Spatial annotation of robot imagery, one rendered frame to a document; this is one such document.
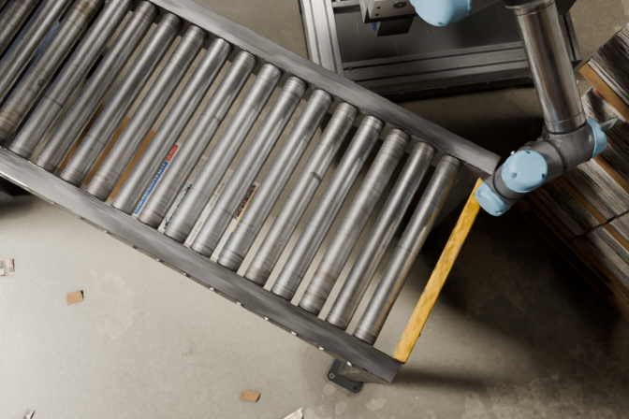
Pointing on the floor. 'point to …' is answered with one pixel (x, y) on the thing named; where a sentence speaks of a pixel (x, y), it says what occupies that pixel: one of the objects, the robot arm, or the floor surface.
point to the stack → (556, 197)
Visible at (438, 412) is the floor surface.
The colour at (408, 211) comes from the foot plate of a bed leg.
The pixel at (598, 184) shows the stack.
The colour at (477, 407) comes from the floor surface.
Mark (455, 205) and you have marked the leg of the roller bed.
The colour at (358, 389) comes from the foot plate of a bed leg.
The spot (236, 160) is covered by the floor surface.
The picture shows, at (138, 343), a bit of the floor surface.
